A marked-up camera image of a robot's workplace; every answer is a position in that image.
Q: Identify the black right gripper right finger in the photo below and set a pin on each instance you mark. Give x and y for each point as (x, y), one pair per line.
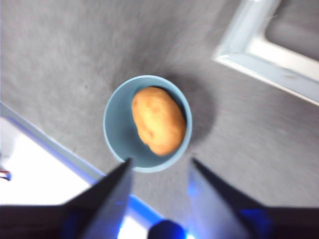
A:
(236, 216)

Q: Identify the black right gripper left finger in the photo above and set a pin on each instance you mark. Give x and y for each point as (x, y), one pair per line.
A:
(74, 214)

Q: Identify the blue ribbed bowl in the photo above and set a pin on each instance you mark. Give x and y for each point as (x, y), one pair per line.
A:
(119, 134)

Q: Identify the brown potato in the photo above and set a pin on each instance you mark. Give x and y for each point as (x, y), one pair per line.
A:
(159, 122)

